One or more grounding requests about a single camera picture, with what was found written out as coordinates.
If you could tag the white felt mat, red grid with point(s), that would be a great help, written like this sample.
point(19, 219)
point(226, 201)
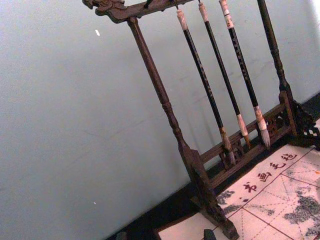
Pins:
point(275, 200)

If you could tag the black calligraphy brush, brown tip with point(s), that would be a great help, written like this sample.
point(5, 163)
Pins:
point(222, 70)

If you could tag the black table cloth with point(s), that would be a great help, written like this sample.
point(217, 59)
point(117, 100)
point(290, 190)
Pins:
point(172, 210)

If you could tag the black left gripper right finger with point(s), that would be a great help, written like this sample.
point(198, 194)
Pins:
point(210, 235)

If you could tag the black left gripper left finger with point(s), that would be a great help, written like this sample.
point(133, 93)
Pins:
point(122, 236)

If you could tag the black calligraphy brush, dark tip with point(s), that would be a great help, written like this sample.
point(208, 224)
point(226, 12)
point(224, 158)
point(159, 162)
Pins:
point(200, 70)

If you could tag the black calligraphy brush, white tip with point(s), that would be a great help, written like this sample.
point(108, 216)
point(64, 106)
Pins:
point(242, 62)

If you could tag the dark carved wooden brush rack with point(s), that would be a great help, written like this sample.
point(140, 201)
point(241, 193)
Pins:
point(155, 75)

